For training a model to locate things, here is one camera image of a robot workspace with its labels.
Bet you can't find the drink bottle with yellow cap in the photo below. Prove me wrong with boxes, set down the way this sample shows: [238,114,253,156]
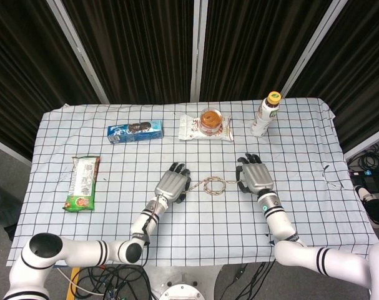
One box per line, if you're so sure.
[250,91,282,138]

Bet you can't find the black floor cable bundle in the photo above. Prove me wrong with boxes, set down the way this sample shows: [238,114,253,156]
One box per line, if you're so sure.
[71,264,157,300]
[219,261,277,300]

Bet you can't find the black and white shoe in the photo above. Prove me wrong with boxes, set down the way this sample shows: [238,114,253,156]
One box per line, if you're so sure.
[353,184,379,229]

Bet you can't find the white checkered tablecloth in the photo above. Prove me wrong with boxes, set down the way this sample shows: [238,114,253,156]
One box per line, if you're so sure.
[5,97,379,268]

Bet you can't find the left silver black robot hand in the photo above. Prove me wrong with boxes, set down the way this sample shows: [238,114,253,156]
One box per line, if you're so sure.
[154,162,192,205]

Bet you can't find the clear jar with orange contents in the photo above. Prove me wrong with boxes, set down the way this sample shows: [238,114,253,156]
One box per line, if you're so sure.
[199,107,224,136]

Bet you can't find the aluminium partition post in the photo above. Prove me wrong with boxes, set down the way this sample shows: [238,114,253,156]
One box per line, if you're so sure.
[189,0,209,103]
[280,0,350,98]
[46,0,111,104]

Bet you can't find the coiled black cables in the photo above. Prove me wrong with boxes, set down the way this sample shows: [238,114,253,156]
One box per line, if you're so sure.
[348,149,379,172]

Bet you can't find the green snack packet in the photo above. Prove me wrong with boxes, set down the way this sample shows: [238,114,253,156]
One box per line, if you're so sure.
[62,156,101,214]

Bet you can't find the white floor cable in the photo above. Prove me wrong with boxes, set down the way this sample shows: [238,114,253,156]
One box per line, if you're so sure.
[56,267,106,296]

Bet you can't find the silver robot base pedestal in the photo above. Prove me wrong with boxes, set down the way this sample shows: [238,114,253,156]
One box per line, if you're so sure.
[143,265,228,300]

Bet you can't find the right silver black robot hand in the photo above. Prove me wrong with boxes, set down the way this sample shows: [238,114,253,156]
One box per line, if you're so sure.
[235,153,275,196]

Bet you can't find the black power strip with lights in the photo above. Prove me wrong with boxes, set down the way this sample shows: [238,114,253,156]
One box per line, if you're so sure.
[348,168,379,188]

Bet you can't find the dark pleated curtain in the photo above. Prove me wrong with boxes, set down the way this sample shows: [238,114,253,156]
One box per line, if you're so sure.
[62,0,197,104]
[0,0,107,161]
[287,0,379,154]
[199,0,337,103]

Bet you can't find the yellow floor tape strip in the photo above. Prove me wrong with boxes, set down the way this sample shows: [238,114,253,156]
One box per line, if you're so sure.
[69,266,81,300]

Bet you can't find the white snack bag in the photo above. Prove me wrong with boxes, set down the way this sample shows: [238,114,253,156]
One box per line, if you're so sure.
[177,114,234,143]

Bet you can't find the blue cookie box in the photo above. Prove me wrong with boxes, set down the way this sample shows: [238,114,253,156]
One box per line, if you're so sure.
[107,119,164,145]

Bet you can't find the braided beige rope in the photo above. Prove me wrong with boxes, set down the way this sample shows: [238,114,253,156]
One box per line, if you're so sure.
[185,176,242,198]

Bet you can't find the aluminium partition base rail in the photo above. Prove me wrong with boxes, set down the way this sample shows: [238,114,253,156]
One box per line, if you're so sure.
[343,134,379,161]
[0,135,32,167]

